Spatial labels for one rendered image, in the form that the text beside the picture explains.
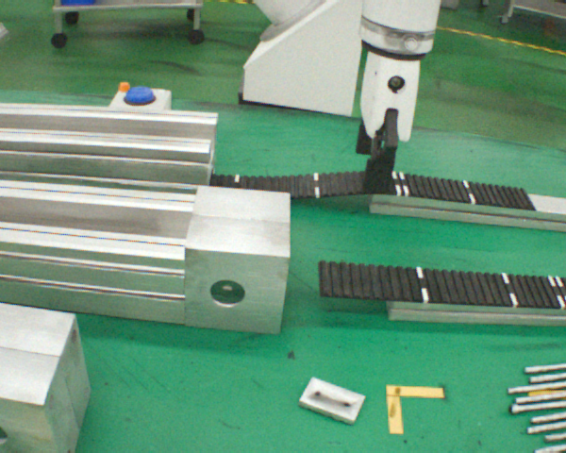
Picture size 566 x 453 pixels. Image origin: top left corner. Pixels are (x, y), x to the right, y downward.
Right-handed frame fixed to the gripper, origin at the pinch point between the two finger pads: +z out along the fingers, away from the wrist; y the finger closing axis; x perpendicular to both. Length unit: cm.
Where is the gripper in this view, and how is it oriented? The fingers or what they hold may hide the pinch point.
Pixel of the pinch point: (373, 162)
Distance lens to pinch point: 75.0
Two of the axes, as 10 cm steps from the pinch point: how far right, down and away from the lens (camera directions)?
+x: -10.0, -0.9, -0.5
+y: 0.1, -5.8, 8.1
